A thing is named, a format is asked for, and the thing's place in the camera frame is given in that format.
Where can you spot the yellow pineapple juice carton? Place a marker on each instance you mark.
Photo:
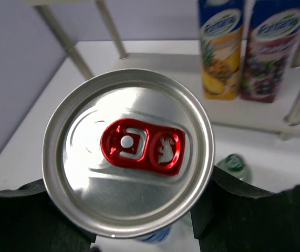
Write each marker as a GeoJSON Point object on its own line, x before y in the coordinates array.
{"type": "Point", "coordinates": [220, 36]}

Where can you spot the Red Bull can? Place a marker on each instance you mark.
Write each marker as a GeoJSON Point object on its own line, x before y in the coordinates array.
{"type": "Point", "coordinates": [127, 153]}

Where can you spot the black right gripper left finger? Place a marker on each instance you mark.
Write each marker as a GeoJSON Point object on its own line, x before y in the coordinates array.
{"type": "Point", "coordinates": [29, 221]}

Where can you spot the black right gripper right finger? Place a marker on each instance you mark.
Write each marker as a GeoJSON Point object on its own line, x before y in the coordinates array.
{"type": "Point", "coordinates": [232, 215]}

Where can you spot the dark red berry juice carton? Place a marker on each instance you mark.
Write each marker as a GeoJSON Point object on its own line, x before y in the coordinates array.
{"type": "Point", "coordinates": [273, 30]}

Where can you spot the white two-tier shelf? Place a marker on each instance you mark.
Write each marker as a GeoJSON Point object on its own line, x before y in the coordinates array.
{"type": "Point", "coordinates": [281, 116]}

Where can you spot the far green cap soda bottle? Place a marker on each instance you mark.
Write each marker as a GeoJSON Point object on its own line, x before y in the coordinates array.
{"type": "Point", "coordinates": [235, 165]}

